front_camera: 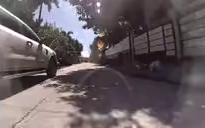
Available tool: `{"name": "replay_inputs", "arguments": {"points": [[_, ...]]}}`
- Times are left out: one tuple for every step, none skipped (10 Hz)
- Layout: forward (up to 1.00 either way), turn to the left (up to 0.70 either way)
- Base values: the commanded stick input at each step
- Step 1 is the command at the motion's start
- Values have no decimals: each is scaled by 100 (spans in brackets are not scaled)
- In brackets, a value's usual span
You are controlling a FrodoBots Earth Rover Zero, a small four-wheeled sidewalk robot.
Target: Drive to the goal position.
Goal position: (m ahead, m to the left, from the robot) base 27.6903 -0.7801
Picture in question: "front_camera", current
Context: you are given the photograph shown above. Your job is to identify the dark vehicle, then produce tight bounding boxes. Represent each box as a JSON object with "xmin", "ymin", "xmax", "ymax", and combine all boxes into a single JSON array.
[{"xmin": 58, "ymin": 50, "xmax": 82, "ymax": 66}]

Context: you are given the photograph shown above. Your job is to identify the overhanging trees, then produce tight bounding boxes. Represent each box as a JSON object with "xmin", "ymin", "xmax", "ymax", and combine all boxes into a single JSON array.
[{"xmin": 67, "ymin": 0, "xmax": 178, "ymax": 48}]

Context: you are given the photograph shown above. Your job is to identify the row of trees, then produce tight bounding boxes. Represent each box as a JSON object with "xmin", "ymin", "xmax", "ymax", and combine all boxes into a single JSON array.
[{"xmin": 0, "ymin": 0, "xmax": 84, "ymax": 64}]

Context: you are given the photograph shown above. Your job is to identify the pale slatted fence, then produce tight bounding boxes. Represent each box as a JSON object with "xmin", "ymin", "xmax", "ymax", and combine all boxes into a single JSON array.
[{"xmin": 103, "ymin": 0, "xmax": 205, "ymax": 84}]

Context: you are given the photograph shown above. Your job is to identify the grey concrete pavement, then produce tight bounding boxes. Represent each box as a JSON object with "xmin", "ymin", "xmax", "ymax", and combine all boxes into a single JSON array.
[{"xmin": 0, "ymin": 62, "xmax": 205, "ymax": 128}]

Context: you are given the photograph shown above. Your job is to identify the white car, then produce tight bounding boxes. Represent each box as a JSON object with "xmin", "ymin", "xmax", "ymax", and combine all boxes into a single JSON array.
[{"xmin": 0, "ymin": 0, "xmax": 61, "ymax": 88}]

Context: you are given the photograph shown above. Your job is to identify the grey asphalt road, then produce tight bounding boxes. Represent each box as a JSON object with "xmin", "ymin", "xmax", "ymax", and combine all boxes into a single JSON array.
[{"xmin": 0, "ymin": 68, "xmax": 63, "ymax": 107}]

